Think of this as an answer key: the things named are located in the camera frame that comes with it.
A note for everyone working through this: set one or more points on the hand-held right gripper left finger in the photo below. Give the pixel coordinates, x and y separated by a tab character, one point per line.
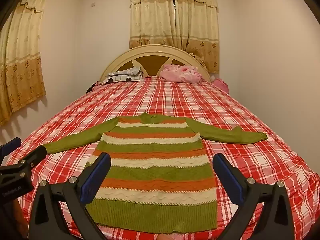
96	173

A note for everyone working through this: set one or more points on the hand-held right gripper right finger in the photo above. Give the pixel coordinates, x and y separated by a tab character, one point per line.
230	177

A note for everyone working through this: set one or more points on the beige floral curtain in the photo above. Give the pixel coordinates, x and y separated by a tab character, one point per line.
197	25
150	17
20	67

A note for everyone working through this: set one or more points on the grey and white pillows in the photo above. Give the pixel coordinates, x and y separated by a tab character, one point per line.
126	71

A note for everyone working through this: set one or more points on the red plaid bed sheet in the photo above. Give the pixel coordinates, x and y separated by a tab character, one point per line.
175	97

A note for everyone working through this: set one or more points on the dark cloth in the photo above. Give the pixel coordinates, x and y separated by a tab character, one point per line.
92	87

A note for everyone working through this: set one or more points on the pink crumpled cloth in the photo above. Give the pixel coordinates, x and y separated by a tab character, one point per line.
221	85

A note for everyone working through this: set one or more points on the white pillow with black squares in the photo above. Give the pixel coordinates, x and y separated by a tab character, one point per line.
120	79

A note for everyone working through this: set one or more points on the green orange striped knit sweater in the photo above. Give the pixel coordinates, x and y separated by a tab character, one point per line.
155	160

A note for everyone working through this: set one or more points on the cream arched bed headboard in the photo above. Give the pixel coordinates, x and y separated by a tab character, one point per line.
150	63

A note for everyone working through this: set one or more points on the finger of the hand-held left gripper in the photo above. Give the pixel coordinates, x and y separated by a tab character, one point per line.
32	158
11	144

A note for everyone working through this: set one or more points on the pink floral pillow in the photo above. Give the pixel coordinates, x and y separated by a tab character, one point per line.
180	73

